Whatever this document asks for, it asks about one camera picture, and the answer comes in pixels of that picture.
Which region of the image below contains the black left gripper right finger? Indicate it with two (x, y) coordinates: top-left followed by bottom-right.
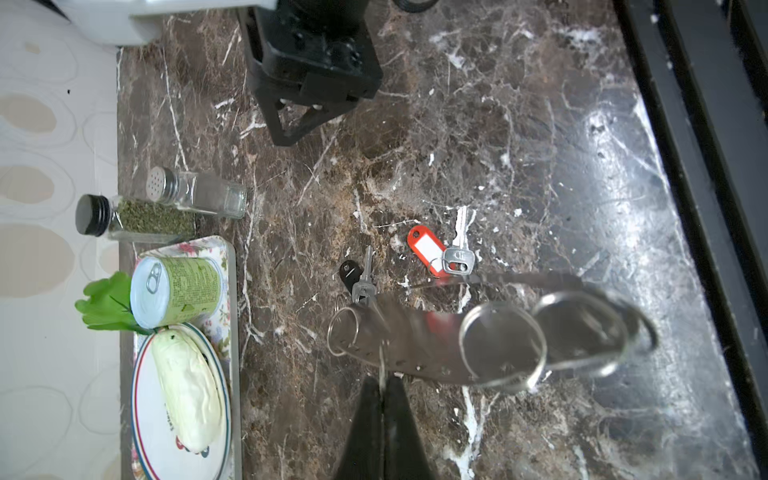
(383, 375), (434, 480)

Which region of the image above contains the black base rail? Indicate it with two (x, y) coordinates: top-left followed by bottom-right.
(614, 1), (767, 465)

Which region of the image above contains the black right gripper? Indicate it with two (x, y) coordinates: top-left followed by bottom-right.
(237, 5), (383, 147)

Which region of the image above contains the grey toothed plastic ring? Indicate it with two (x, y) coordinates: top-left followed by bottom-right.
(328, 269), (658, 388)

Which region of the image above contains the small clear glass jar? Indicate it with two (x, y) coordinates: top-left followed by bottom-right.
(146, 166), (247, 219)

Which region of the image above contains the silver key on red tag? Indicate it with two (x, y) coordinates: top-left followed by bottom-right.
(441, 206), (476, 276)

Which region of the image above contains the dark lid glass jar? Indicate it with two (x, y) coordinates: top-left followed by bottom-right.
(75, 194), (196, 245)

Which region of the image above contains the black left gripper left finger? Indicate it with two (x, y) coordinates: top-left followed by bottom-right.
(334, 377), (384, 480)

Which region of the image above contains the green tin can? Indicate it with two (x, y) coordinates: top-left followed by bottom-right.
(130, 256), (222, 330)

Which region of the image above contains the floral rectangular tray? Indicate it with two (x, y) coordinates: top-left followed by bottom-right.
(126, 235), (243, 479)

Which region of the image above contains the red key tag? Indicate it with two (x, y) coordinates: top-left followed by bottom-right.
(407, 225), (449, 278)

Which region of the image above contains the white plate with red text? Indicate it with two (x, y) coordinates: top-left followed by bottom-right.
(131, 323), (235, 479)

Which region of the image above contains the black key tag with key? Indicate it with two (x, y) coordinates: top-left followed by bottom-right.
(338, 246), (377, 306)

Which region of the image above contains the pale green toy cabbage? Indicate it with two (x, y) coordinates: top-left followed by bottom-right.
(150, 329), (223, 453)

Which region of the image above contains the green toy leaf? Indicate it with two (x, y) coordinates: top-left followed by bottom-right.
(74, 271), (154, 335)

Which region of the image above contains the metal keyring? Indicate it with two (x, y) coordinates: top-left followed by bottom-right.
(531, 291), (629, 377)
(458, 301), (548, 393)

